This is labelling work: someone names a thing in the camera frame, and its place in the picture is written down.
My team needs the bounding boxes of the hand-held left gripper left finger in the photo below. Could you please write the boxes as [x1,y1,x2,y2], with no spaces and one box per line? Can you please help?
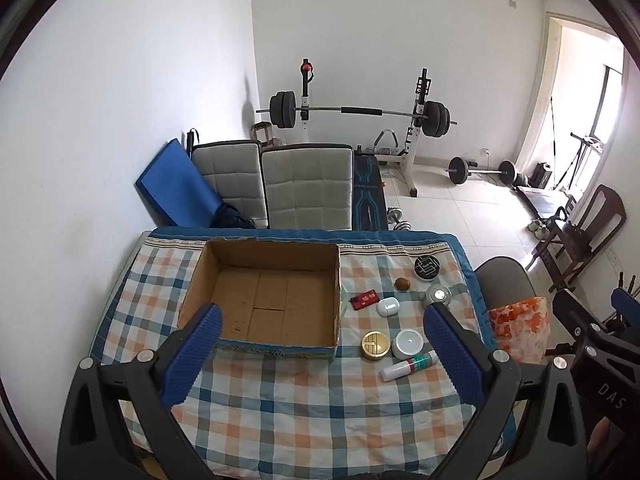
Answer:
[57,302,223,480]

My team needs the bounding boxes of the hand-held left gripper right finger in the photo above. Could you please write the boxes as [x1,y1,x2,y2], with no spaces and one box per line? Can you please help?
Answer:
[422,302,593,480]

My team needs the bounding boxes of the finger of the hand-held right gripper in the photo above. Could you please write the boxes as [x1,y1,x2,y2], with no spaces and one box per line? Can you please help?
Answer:
[552,289,608,346]
[610,272,640,333]

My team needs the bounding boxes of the white tube green red label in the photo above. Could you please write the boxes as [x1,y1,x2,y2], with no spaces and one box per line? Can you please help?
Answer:
[381,351,440,382]

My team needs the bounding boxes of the white round jar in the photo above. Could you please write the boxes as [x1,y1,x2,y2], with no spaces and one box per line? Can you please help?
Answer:
[391,329,424,359]

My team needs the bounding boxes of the silver round jar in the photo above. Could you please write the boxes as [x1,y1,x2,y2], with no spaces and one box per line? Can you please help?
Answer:
[425,285,452,308]

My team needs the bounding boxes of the gold round jar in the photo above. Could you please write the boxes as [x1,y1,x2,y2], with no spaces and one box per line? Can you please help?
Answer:
[361,330,391,362]

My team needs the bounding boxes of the cardboard box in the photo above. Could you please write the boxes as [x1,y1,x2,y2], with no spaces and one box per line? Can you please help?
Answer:
[177,238,343,361]

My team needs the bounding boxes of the black round tin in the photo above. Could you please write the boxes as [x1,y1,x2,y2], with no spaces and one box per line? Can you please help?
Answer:
[413,255,442,280]

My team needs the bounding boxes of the small red packet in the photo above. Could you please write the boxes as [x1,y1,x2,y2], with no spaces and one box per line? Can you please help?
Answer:
[350,290,379,312]

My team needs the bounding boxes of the person's right hand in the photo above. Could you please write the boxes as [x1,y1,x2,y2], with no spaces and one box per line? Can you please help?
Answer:
[587,417,614,457]

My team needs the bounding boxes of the orange white floral cloth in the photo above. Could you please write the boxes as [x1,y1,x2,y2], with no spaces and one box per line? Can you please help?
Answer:
[487,296,551,365]

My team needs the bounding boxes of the dark wooden chair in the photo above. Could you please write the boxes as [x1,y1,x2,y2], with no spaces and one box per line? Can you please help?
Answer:
[531,184,628,295]

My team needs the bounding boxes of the grey round chair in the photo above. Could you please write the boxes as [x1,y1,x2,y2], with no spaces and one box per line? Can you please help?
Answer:
[472,256,540,311]

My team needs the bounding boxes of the black treadmill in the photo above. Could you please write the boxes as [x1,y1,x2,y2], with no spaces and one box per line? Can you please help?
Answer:
[516,132,603,221]

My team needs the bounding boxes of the dark blue bag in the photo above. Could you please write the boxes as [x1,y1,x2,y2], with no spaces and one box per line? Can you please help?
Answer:
[210,203,257,230]

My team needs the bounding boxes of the chrome dumbbells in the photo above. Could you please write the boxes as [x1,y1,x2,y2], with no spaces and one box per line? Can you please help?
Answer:
[386,207,413,232]

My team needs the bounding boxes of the short barbell with black plates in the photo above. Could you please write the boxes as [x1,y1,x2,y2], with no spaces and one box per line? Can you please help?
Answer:
[444,156,517,186]

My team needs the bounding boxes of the blue folded exercise mat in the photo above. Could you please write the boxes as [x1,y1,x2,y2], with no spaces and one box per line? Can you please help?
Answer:
[134,138,223,227]

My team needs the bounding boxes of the grey tufted cushion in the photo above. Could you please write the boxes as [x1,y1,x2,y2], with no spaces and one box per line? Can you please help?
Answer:
[191,140,268,230]
[261,144,354,231]

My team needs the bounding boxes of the black weight bench pad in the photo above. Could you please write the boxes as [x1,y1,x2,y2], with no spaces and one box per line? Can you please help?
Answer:
[352,155,390,231]

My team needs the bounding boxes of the white barbell rack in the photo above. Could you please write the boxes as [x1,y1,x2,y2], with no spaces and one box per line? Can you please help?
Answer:
[299,59,433,198]

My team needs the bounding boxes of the small brown stool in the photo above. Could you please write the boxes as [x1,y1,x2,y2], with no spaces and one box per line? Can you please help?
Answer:
[251,121,275,147]

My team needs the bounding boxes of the long barbell with black plates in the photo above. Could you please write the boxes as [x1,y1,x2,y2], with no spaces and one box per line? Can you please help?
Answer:
[256,91,458,138]

